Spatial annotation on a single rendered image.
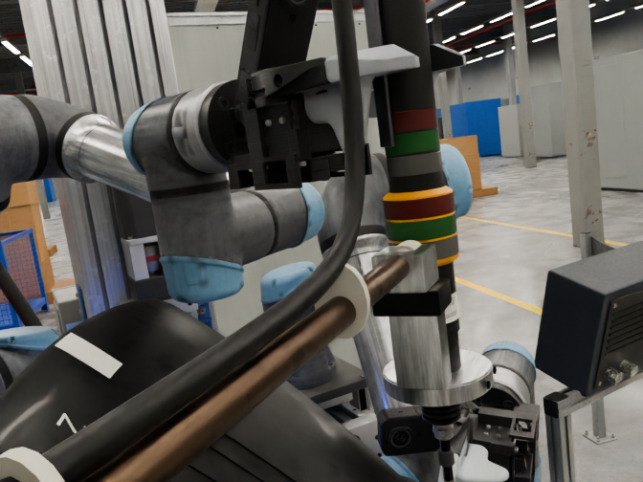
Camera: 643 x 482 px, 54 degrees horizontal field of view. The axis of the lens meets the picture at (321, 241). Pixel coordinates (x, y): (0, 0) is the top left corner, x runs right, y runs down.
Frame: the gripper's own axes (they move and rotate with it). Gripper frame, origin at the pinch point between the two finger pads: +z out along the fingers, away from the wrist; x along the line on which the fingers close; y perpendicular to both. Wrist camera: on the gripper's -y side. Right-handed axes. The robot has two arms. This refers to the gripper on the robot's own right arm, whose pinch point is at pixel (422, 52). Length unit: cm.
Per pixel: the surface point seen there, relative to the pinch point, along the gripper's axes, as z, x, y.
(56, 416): -4.4, 22.2, 14.7
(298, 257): -163, -114, 47
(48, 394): -5.5, 22.1, 13.9
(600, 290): -21, -62, 32
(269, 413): -4.9, 10.9, 19.2
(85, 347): -8.5, 19.1, 13.2
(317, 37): -159, -135, -34
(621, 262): -24, -75, 31
